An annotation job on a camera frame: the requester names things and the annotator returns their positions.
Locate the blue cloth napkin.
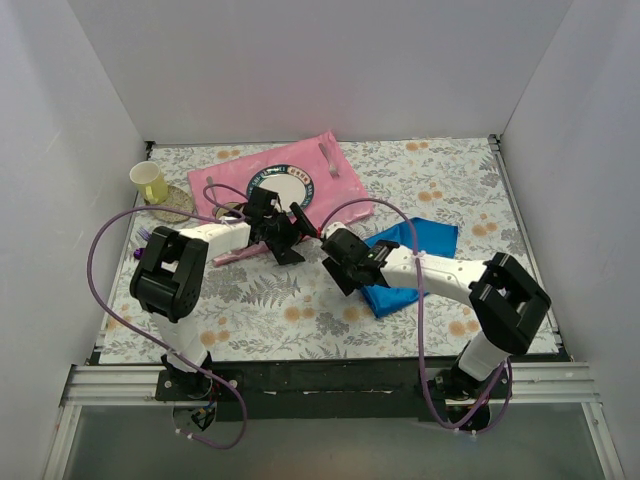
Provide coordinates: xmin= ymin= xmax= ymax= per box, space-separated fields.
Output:
xmin=360 ymin=217 xmax=458 ymax=318

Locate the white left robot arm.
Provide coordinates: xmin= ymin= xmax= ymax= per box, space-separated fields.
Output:
xmin=130 ymin=187 xmax=318 ymax=400

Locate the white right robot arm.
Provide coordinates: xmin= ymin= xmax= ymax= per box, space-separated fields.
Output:
xmin=321 ymin=223 xmax=551 ymax=398

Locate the white plate green rim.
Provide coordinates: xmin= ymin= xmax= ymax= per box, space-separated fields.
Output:
xmin=246 ymin=164 xmax=315 ymax=213

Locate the pink satin placemat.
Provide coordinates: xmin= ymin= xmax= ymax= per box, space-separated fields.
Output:
xmin=186 ymin=130 xmax=375 ymax=267

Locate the silver spoon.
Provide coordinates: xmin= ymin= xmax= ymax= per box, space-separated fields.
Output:
xmin=206 ymin=176 xmax=218 ymax=217

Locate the silver fork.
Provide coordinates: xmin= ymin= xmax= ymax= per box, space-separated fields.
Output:
xmin=318 ymin=143 xmax=339 ymax=178

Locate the round speckled coaster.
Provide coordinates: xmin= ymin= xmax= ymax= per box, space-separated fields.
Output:
xmin=151 ymin=185 xmax=195 ymax=224

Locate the purple plastic fork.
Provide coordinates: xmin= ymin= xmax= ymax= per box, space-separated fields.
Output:
xmin=136 ymin=227 xmax=151 ymax=242

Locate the yellow mug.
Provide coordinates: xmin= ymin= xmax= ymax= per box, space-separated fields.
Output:
xmin=129 ymin=161 xmax=169 ymax=205

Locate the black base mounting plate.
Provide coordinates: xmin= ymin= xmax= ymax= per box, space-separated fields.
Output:
xmin=154 ymin=358 xmax=514 ymax=422

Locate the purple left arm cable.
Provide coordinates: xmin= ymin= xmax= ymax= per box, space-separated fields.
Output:
xmin=86 ymin=183 xmax=281 ymax=450

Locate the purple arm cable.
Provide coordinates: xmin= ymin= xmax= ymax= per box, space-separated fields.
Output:
xmin=319 ymin=198 xmax=514 ymax=436
xmin=86 ymin=183 xmax=281 ymax=450

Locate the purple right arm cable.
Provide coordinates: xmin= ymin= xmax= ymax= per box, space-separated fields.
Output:
xmin=319 ymin=198 xmax=514 ymax=436

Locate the aluminium front frame rail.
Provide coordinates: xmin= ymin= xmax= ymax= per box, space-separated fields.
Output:
xmin=60 ymin=362 xmax=601 ymax=406

